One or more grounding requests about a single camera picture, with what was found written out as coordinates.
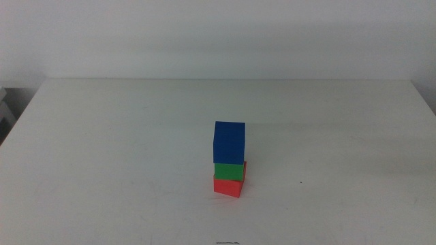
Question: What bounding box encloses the red cube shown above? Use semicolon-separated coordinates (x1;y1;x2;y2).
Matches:
213;161;247;199

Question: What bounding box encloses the green cube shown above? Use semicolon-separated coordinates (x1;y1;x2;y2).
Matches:
214;162;245;182

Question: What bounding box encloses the blue cube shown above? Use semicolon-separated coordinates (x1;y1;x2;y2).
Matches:
213;120;246;165

